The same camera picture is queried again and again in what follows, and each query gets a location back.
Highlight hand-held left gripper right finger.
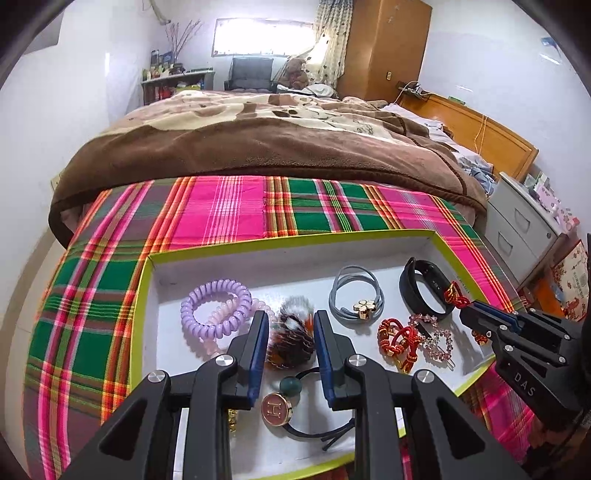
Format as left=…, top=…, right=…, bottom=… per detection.
left=314, top=310, right=532, bottom=480

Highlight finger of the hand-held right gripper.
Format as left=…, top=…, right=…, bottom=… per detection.
left=473, top=301, right=591, bottom=357
left=459, top=305, right=579, bottom=368

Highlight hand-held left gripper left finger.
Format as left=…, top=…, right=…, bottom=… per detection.
left=60, top=310, right=271, bottom=480

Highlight brown mesh scrunchie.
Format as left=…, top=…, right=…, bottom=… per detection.
left=265, top=296, right=319, bottom=370

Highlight black hair tie green bead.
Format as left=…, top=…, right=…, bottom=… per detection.
left=279, top=367, right=324, bottom=398

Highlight black hair tie round charm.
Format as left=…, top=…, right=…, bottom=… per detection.
left=261, top=390, right=356, bottom=453

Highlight red knot bracelet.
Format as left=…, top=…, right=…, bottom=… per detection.
left=378, top=316, right=428, bottom=374
left=442, top=282, right=491, bottom=347

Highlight rhinestone hair clip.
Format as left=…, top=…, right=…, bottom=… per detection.
left=409, top=314, right=458, bottom=370

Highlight grey hair tie gold flower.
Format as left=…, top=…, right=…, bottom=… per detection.
left=329, top=265, right=385, bottom=323

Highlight purple spiral hair tie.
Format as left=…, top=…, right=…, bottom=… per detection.
left=181, top=279, right=253, bottom=345

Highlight white box with yellow-green rim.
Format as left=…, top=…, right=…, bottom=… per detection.
left=130, top=228, right=527, bottom=478

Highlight red patterned paper bag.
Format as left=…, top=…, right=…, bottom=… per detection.
left=547, top=240, right=591, bottom=319

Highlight black wristband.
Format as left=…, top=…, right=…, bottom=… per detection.
left=399, top=258, right=456, bottom=322

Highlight grey nightstand with drawers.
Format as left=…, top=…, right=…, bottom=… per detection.
left=485, top=172, right=571, bottom=289

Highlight group of small cosmetic boxes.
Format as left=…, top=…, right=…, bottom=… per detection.
left=522, top=171, right=580, bottom=229

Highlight pink green plaid cloth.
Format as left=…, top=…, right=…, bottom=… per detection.
left=22, top=175, right=543, bottom=480

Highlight crumpled light bedding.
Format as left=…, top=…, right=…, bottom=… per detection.
left=381, top=102, right=497, bottom=195

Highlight wooden bed headboard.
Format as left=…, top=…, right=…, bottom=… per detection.
left=399, top=92, right=540, bottom=181

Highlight brown plush blanket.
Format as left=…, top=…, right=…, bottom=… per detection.
left=48, top=90, right=489, bottom=247

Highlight power strip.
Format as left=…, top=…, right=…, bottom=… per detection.
left=396, top=80, right=428, bottom=99

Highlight brown teddy bear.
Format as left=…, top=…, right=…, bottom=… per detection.
left=279, top=58, right=309, bottom=90

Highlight cluttered shelf unit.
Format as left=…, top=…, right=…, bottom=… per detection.
left=141, top=69, right=217, bottom=106

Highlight dark grey armchair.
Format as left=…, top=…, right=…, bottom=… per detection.
left=225, top=56, right=276, bottom=92

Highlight wooden wardrobe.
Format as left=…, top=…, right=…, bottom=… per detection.
left=337, top=0, right=432, bottom=101

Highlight floral curtain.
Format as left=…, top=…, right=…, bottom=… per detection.
left=302, top=0, right=354, bottom=88

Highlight window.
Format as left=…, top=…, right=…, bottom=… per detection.
left=212, top=18, right=315, bottom=57

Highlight bare branches in vase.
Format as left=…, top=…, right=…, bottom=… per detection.
left=166, top=19, right=204, bottom=65

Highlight pink spiral hair tie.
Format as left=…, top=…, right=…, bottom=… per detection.
left=203, top=298, right=277, bottom=359

